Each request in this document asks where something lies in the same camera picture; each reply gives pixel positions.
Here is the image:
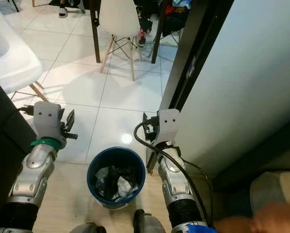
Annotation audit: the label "blue round waste bin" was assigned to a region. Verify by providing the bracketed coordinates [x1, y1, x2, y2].
[87, 147, 146, 210]

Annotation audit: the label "black bin bag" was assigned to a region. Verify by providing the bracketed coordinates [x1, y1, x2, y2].
[95, 166, 139, 202]

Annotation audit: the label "black cabinet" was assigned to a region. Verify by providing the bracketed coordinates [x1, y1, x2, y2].
[0, 73, 38, 233]

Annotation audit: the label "black pink shoe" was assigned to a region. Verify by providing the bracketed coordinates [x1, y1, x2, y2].
[138, 30, 146, 48]

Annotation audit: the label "dark wooden chair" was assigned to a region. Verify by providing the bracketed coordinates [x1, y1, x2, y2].
[151, 0, 187, 51]

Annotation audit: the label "white shell chair wooden legs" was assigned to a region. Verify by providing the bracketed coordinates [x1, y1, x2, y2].
[100, 0, 141, 82]
[0, 0, 49, 103]

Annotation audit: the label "dark wooden table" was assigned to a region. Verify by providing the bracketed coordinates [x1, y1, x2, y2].
[89, 0, 102, 65]

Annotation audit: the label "grey robot left foot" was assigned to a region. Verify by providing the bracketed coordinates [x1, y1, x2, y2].
[69, 222, 101, 233]

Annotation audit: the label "grey robot foot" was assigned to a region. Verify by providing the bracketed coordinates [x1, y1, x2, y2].
[133, 210, 167, 233]
[69, 222, 101, 233]

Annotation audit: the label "grey robot right foot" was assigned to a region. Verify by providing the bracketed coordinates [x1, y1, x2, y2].
[133, 210, 167, 233]

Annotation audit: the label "black clothes pile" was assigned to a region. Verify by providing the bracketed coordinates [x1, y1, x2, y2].
[162, 0, 194, 37]

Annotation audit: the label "white door with dark edge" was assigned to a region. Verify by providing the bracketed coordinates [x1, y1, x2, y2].
[146, 0, 290, 178]

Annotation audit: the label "person's sandaled foot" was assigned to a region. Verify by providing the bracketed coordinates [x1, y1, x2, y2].
[58, 0, 69, 19]

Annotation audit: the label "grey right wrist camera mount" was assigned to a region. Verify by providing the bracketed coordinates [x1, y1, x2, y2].
[157, 109, 182, 146]

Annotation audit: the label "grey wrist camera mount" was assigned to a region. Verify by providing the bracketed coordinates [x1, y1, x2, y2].
[33, 102, 65, 141]
[157, 109, 182, 146]

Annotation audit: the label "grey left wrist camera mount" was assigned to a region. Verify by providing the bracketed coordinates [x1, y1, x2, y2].
[33, 102, 65, 141]

